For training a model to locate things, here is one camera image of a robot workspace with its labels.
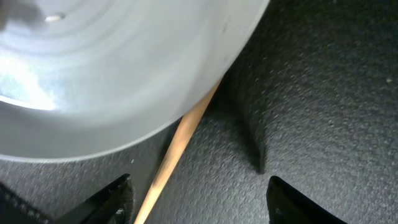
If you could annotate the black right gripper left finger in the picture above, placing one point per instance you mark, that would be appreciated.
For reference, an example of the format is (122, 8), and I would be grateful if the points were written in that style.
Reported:
(111, 205)

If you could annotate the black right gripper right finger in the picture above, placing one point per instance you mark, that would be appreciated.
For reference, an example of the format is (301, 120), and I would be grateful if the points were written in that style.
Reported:
(286, 205)

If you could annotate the wooden chopstick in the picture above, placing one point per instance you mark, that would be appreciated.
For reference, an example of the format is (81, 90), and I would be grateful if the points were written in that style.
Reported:
(180, 140)

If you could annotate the grey plate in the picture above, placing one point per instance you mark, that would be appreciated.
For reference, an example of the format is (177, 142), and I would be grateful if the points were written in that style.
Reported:
(80, 78)

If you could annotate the round black serving tray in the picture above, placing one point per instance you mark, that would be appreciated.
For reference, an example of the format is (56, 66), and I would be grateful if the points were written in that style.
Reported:
(311, 98)

